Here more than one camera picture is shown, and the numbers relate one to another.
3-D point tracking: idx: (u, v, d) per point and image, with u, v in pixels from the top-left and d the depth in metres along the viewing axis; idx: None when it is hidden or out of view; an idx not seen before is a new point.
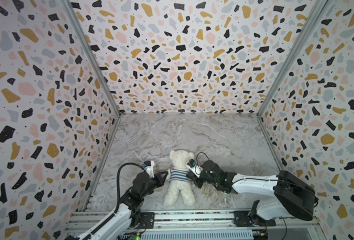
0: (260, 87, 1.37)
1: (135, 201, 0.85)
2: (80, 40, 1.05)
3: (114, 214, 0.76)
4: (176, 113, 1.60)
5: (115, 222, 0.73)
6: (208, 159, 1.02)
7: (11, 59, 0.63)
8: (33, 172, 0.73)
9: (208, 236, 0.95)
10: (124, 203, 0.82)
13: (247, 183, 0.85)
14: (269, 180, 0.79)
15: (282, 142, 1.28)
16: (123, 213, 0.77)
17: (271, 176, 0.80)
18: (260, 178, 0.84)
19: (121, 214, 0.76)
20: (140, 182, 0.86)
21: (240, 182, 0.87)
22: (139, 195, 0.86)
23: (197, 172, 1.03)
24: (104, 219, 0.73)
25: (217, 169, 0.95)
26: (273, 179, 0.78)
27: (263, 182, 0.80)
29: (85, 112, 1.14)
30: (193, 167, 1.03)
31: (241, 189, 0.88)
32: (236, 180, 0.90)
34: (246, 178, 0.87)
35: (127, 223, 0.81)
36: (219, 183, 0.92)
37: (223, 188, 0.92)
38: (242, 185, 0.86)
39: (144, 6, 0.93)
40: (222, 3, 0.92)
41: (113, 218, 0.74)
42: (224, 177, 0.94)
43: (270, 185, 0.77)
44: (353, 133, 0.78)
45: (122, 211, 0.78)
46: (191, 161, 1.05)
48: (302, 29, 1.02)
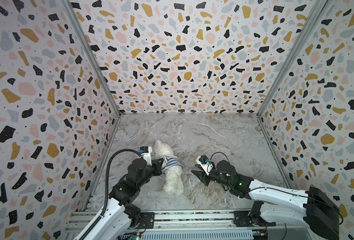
0: (260, 87, 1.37)
1: (127, 191, 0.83)
2: (80, 40, 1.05)
3: (101, 216, 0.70)
4: (176, 113, 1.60)
5: (104, 224, 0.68)
6: (223, 160, 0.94)
7: (11, 59, 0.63)
8: (33, 172, 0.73)
9: (208, 236, 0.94)
10: (113, 200, 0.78)
13: (267, 192, 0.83)
14: (297, 195, 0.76)
15: (282, 142, 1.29)
16: (112, 212, 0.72)
17: (300, 191, 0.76)
18: (285, 191, 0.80)
19: (111, 214, 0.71)
20: (135, 169, 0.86)
21: (259, 190, 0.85)
22: (135, 183, 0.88)
23: (209, 169, 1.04)
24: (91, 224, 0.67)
25: (234, 172, 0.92)
26: (303, 195, 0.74)
27: (290, 197, 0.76)
29: (85, 112, 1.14)
30: (205, 165, 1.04)
31: (259, 197, 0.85)
32: (254, 187, 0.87)
34: (267, 188, 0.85)
35: (127, 223, 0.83)
36: (234, 186, 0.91)
37: (237, 192, 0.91)
38: (262, 194, 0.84)
39: (144, 6, 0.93)
40: (222, 3, 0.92)
41: (102, 221, 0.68)
42: (238, 181, 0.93)
43: (299, 201, 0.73)
44: (353, 133, 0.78)
45: (111, 210, 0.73)
46: (203, 157, 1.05)
48: (302, 29, 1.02)
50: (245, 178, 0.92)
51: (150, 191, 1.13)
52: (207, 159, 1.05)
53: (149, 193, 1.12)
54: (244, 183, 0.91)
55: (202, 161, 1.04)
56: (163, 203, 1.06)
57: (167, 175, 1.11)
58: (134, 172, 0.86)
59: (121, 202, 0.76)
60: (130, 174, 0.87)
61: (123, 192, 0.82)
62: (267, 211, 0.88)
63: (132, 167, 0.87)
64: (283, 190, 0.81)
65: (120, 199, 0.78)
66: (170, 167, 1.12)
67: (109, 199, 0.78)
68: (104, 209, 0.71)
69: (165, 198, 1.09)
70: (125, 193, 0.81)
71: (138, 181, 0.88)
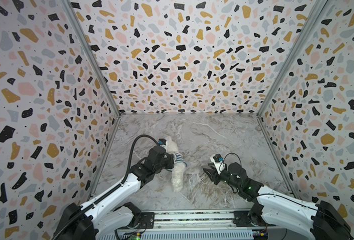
0: (260, 87, 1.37)
1: (144, 171, 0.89)
2: (80, 40, 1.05)
3: (121, 184, 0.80)
4: (176, 113, 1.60)
5: (121, 192, 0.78)
6: (235, 162, 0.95)
7: (11, 59, 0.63)
8: (33, 172, 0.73)
9: (208, 236, 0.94)
10: (133, 175, 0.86)
13: (276, 200, 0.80)
14: (306, 206, 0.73)
15: (282, 142, 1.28)
16: (130, 184, 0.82)
17: (309, 203, 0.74)
18: (294, 201, 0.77)
19: (129, 185, 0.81)
20: (156, 152, 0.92)
21: (268, 196, 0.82)
22: (152, 166, 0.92)
23: (221, 168, 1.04)
24: (111, 189, 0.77)
25: (244, 176, 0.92)
26: (312, 206, 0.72)
27: (299, 207, 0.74)
29: (85, 112, 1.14)
30: (219, 163, 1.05)
31: (266, 203, 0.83)
32: (263, 193, 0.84)
34: (276, 195, 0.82)
35: (127, 220, 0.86)
36: (242, 189, 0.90)
37: (245, 195, 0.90)
38: (270, 200, 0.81)
39: (144, 6, 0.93)
40: (222, 3, 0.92)
41: (120, 189, 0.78)
42: (248, 184, 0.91)
43: (307, 212, 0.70)
44: (353, 133, 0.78)
45: (130, 182, 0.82)
46: (217, 156, 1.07)
48: (302, 29, 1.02)
50: (256, 183, 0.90)
51: (150, 191, 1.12)
52: (221, 158, 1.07)
53: (149, 193, 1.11)
54: (254, 187, 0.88)
55: (215, 159, 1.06)
56: (163, 203, 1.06)
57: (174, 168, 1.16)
58: (154, 154, 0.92)
59: (139, 178, 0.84)
60: (150, 156, 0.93)
61: (140, 171, 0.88)
62: (270, 213, 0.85)
63: (153, 149, 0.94)
64: (292, 200, 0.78)
65: (138, 176, 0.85)
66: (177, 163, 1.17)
67: (130, 173, 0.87)
68: (124, 180, 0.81)
69: (165, 198, 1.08)
70: (141, 174, 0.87)
71: (155, 165, 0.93)
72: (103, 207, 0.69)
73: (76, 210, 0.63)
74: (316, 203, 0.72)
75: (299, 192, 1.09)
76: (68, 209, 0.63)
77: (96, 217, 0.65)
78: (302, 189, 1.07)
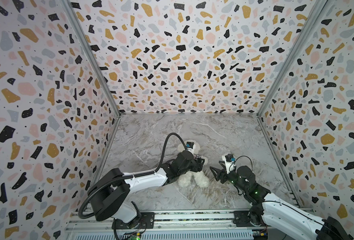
0: (260, 87, 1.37)
1: (172, 172, 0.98)
2: (79, 40, 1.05)
3: (154, 172, 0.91)
4: (176, 113, 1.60)
5: (152, 179, 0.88)
6: (245, 165, 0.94)
7: (11, 59, 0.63)
8: (33, 172, 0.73)
9: (208, 236, 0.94)
10: (162, 169, 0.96)
13: (282, 208, 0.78)
14: (312, 219, 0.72)
15: (282, 142, 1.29)
16: (160, 176, 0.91)
17: (315, 216, 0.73)
18: (300, 213, 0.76)
19: (158, 176, 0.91)
20: (183, 157, 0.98)
21: (273, 203, 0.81)
22: (178, 169, 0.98)
23: (230, 168, 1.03)
24: (145, 172, 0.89)
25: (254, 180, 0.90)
26: (317, 219, 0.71)
27: (304, 219, 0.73)
29: (85, 112, 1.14)
30: (230, 163, 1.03)
31: (270, 209, 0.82)
32: (269, 199, 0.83)
34: (282, 203, 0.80)
35: (132, 215, 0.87)
36: (249, 192, 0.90)
37: (250, 199, 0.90)
38: (275, 208, 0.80)
39: (144, 6, 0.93)
40: (222, 3, 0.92)
41: (152, 176, 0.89)
42: (254, 189, 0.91)
43: (312, 226, 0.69)
44: (353, 133, 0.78)
45: (160, 174, 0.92)
46: (229, 156, 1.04)
48: (302, 30, 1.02)
50: (263, 188, 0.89)
51: (150, 191, 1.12)
52: (233, 158, 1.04)
53: (149, 193, 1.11)
54: (260, 193, 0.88)
55: (227, 158, 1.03)
56: (163, 203, 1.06)
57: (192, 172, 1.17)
58: (182, 159, 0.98)
59: (167, 175, 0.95)
60: (177, 160, 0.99)
61: (167, 170, 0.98)
62: (272, 216, 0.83)
63: (182, 154, 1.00)
64: (298, 211, 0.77)
65: (166, 173, 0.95)
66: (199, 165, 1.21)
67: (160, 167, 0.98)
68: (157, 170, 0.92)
69: (165, 198, 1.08)
70: (168, 172, 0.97)
71: (181, 169, 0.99)
72: (138, 183, 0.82)
73: (118, 174, 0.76)
74: (322, 218, 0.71)
75: (299, 192, 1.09)
76: (112, 172, 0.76)
77: (132, 187, 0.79)
78: (302, 188, 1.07)
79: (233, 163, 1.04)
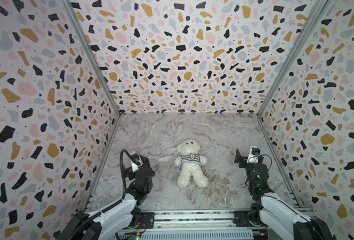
0: (260, 87, 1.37)
1: (138, 193, 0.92)
2: (80, 40, 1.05)
3: (121, 200, 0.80)
4: (176, 113, 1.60)
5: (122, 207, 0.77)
6: (264, 163, 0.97)
7: (11, 59, 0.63)
8: (33, 172, 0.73)
9: (208, 236, 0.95)
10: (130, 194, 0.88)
13: (275, 202, 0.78)
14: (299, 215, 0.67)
15: (282, 142, 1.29)
16: (129, 201, 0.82)
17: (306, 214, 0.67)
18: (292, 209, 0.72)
19: (127, 202, 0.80)
20: (142, 177, 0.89)
21: (270, 198, 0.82)
22: (143, 188, 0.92)
23: (250, 159, 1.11)
24: (112, 204, 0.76)
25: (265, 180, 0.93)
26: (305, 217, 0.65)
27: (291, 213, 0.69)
29: (85, 112, 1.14)
30: (252, 155, 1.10)
31: (268, 206, 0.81)
32: (269, 195, 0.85)
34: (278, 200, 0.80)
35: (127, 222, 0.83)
36: (254, 187, 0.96)
37: (253, 192, 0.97)
38: (271, 202, 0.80)
39: (144, 6, 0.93)
40: (222, 3, 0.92)
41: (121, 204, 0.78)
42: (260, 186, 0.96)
43: (295, 218, 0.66)
44: (353, 133, 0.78)
45: (128, 199, 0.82)
46: (254, 149, 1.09)
48: (302, 30, 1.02)
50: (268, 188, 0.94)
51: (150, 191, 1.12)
52: (257, 153, 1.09)
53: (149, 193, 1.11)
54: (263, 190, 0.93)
55: (253, 150, 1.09)
56: (163, 203, 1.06)
57: (188, 167, 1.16)
58: (141, 179, 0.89)
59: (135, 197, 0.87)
60: (138, 180, 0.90)
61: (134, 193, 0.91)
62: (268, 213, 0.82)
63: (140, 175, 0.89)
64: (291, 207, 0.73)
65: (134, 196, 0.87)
66: (184, 165, 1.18)
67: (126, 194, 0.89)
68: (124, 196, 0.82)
69: (165, 198, 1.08)
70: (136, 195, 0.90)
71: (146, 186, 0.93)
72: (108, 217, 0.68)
73: (83, 217, 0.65)
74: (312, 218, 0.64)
75: (299, 192, 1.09)
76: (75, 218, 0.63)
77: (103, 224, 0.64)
78: (302, 188, 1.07)
79: (255, 157, 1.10)
